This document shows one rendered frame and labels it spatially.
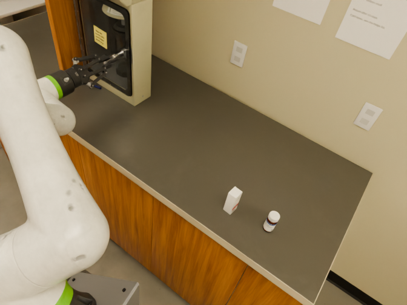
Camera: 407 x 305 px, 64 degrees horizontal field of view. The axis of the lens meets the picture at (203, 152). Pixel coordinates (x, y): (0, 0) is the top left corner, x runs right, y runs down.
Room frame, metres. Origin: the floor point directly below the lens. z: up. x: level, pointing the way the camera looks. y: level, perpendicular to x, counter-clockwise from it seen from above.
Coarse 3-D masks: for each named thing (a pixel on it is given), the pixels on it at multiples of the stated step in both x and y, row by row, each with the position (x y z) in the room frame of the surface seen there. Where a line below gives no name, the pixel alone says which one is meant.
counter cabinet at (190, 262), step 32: (96, 160) 0.90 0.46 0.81; (96, 192) 0.92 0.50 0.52; (128, 192) 0.81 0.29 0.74; (128, 224) 0.81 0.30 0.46; (160, 224) 0.72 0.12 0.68; (160, 256) 0.71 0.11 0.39; (192, 256) 0.63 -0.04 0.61; (224, 256) 0.57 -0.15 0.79; (192, 288) 0.62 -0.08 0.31; (224, 288) 0.55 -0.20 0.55; (256, 288) 0.50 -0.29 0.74
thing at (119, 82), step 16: (80, 0) 1.27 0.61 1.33; (96, 0) 1.22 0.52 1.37; (80, 16) 1.27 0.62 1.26; (96, 16) 1.22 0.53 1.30; (112, 16) 1.18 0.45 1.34; (128, 16) 1.14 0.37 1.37; (112, 32) 1.18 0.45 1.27; (128, 32) 1.14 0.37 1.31; (96, 48) 1.23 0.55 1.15; (112, 48) 1.19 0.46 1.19; (128, 48) 1.14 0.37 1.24; (96, 64) 1.24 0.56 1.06; (112, 64) 1.19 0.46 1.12; (128, 64) 1.14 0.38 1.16; (112, 80) 1.19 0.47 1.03; (128, 80) 1.15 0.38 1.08; (128, 96) 1.15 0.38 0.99
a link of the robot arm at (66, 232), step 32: (0, 32) 0.54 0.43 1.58; (0, 64) 0.49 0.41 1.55; (32, 64) 0.55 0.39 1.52; (0, 96) 0.43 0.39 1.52; (32, 96) 0.46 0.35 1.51; (0, 128) 0.39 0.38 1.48; (32, 128) 0.40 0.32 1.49; (32, 160) 0.35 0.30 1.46; (64, 160) 0.37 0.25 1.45; (32, 192) 0.30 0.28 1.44; (64, 192) 0.31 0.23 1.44; (32, 224) 0.26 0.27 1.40; (64, 224) 0.26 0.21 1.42; (96, 224) 0.28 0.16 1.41; (32, 256) 0.21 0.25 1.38; (64, 256) 0.22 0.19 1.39; (96, 256) 0.24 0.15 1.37
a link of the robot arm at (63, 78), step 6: (54, 72) 0.95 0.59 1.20; (60, 72) 0.95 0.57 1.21; (54, 78) 0.91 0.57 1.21; (60, 78) 0.92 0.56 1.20; (66, 78) 0.92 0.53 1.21; (60, 84) 0.90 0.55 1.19; (66, 84) 0.91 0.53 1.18; (72, 84) 0.93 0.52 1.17; (66, 90) 0.90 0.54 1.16; (72, 90) 0.93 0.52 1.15
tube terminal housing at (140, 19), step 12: (132, 0) 1.15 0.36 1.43; (144, 0) 1.21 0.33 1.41; (132, 12) 1.15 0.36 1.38; (144, 12) 1.21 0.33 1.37; (132, 24) 1.15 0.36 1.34; (144, 24) 1.21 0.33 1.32; (132, 36) 1.15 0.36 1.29; (144, 36) 1.21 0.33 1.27; (132, 48) 1.15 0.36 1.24; (144, 48) 1.21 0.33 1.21; (144, 60) 1.21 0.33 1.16; (132, 72) 1.15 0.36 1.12; (144, 72) 1.21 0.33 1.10; (108, 84) 1.22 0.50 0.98; (132, 84) 1.15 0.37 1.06; (144, 84) 1.21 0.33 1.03; (120, 96) 1.19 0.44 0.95; (132, 96) 1.15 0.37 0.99; (144, 96) 1.21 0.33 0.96
